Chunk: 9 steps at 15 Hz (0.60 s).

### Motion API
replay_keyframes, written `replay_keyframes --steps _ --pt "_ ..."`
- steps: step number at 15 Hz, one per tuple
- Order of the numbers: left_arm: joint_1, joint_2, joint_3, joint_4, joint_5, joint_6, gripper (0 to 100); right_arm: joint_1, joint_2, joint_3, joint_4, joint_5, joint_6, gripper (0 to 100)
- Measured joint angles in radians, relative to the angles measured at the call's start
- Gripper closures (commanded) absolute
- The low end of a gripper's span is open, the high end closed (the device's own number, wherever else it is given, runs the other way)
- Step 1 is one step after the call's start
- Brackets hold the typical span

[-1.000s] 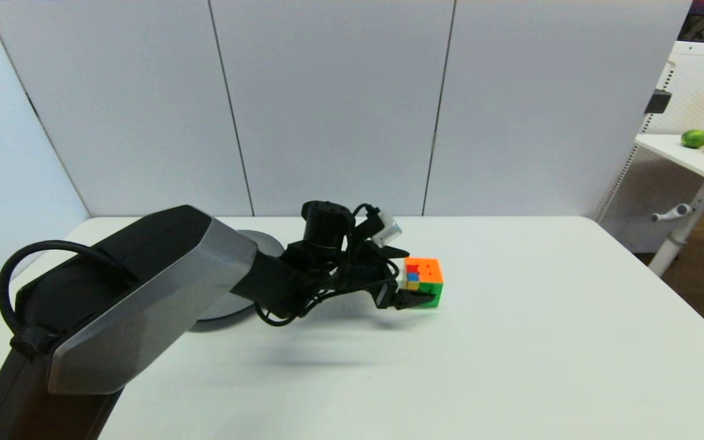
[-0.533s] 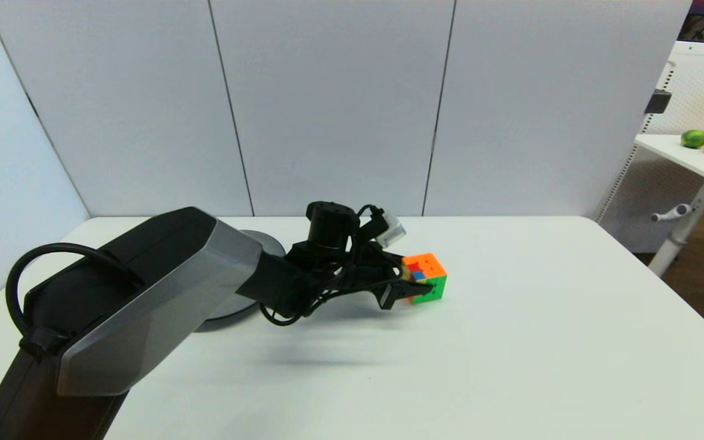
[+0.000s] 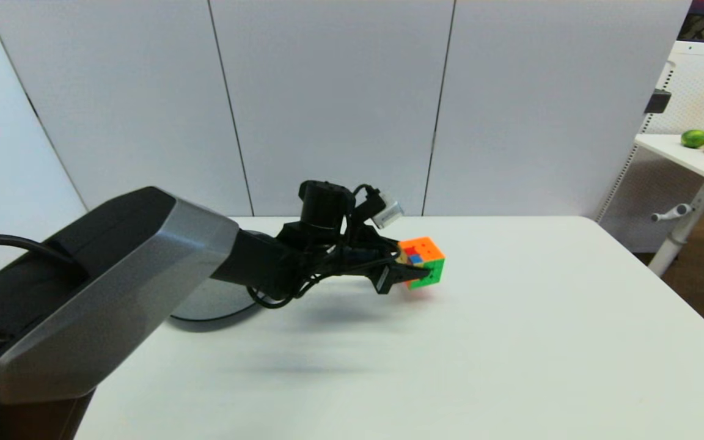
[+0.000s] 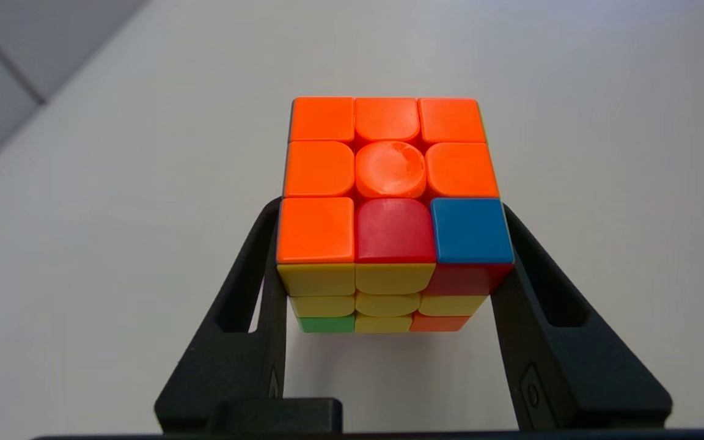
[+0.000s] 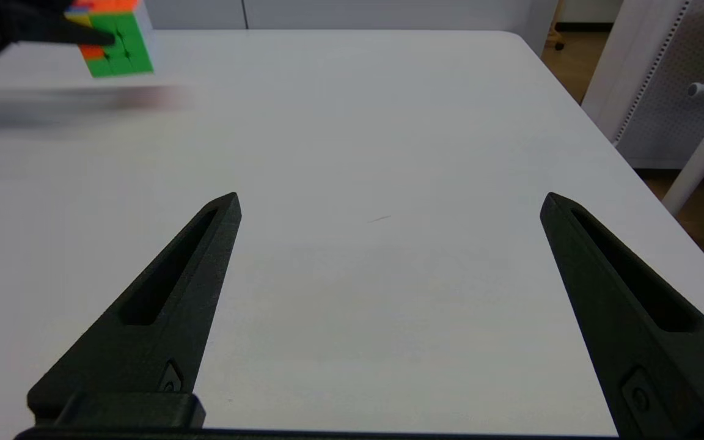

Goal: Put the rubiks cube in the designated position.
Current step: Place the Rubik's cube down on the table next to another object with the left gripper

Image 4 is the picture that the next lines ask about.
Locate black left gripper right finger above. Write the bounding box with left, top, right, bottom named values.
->
left=490, top=204, right=673, bottom=431

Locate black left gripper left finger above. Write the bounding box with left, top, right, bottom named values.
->
left=155, top=198, right=288, bottom=433

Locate multicoloured rubiks cube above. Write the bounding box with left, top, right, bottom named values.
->
left=276, top=97, right=515, bottom=334

